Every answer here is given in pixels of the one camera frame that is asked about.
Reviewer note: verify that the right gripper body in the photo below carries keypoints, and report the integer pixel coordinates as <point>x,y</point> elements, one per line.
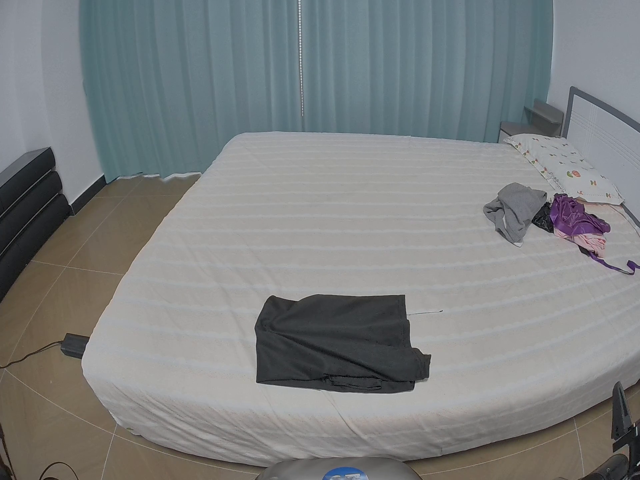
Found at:
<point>629,437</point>

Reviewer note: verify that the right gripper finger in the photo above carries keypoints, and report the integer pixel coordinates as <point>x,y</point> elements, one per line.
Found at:
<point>621,410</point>

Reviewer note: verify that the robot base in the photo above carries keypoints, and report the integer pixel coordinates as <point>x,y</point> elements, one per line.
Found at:
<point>340,470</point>

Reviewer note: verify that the pink garment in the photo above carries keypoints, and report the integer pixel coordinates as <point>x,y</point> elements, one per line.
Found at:
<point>592,240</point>

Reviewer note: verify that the purple garment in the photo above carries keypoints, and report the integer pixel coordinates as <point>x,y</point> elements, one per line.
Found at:
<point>570,215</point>

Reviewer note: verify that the small black garment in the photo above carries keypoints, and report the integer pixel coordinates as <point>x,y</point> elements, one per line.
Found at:
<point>542,220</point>

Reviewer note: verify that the grey garment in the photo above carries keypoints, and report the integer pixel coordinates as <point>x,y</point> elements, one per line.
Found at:
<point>517,208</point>

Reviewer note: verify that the white printed pillow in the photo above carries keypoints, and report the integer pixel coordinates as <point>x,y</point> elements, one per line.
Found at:
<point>565,165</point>

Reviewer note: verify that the grey bedside table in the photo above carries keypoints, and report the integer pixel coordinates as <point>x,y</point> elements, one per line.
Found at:
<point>542,118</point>

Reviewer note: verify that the bed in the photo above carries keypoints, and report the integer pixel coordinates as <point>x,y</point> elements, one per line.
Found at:
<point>325,218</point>

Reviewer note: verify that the blue-green curtain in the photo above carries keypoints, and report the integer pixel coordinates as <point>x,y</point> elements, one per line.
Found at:
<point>425,53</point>
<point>190,68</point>

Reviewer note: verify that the black power adapter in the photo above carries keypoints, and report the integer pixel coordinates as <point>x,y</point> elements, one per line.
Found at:
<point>75,344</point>

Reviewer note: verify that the black chest of drawers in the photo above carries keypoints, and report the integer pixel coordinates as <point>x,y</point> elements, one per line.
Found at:
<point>27,203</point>

